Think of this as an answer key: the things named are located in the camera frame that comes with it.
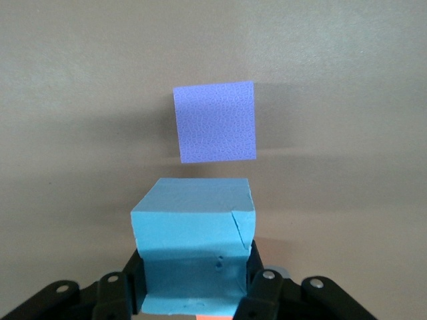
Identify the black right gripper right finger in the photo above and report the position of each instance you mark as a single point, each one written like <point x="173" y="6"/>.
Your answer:
<point x="300" y="303"/>

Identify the light blue foam block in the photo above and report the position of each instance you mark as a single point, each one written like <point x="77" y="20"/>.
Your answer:
<point x="193" y="233"/>

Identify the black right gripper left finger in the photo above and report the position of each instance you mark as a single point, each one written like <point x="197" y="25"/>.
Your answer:
<point x="66" y="303"/>

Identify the orange foam block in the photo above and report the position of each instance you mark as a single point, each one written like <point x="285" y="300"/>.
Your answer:
<point x="213" y="317"/>

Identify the purple foam block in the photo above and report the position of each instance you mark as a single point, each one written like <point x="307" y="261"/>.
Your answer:
<point x="215" y="121"/>

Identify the brown table cover mat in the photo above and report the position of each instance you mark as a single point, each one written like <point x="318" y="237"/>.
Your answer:
<point x="66" y="100"/>

